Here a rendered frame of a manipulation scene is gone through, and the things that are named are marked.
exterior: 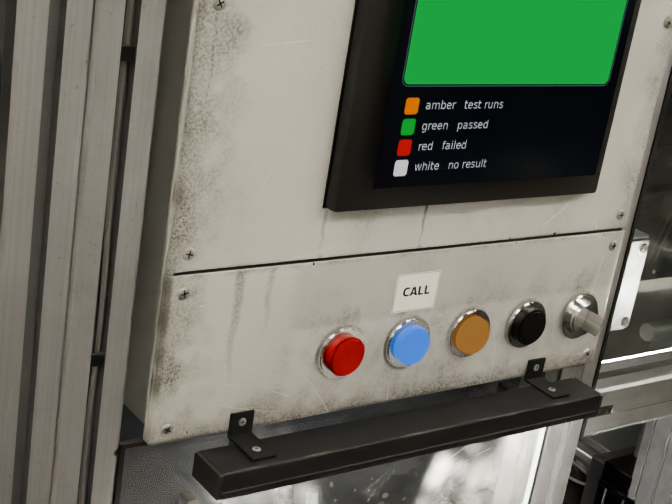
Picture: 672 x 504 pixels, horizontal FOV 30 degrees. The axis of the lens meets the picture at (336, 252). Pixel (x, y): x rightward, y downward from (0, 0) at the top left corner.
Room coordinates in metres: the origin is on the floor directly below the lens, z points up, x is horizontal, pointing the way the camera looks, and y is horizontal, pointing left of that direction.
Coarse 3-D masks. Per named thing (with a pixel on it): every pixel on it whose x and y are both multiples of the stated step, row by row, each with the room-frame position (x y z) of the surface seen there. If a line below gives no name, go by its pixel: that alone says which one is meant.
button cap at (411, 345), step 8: (408, 328) 0.84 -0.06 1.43; (416, 328) 0.84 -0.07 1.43; (400, 336) 0.83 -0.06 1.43; (408, 336) 0.83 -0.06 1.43; (416, 336) 0.84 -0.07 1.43; (424, 336) 0.84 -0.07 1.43; (400, 344) 0.83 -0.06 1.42; (408, 344) 0.83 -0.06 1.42; (416, 344) 0.84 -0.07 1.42; (424, 344) 0.84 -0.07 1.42; (400, 352) 0.83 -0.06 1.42; (408, 352) 0.83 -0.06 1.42; (416, 352) 0.84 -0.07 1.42; (424, 352) 0.84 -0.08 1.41; (400, 360) 0.83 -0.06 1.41; (408, 360) 0.84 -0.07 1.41; (416, 360) 0.84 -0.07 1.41
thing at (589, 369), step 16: (656, 112) 1.00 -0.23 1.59; (640, 176) 1.00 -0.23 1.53; (624, 240) 0.99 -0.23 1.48; (608, 304) 1.00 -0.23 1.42; (592, 368) 1.00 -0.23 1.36; (560, 432) 0.98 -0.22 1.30; (576, 432) 0.99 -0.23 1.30; (544, 448) 0.97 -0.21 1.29; (544, 464) 0.98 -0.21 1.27; (560, 464) 0.99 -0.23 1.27; (544, 480) 0.98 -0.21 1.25; (560, 480) 0.99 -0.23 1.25; (544, 496) 0.98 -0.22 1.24; (560, 496) 0.99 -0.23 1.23
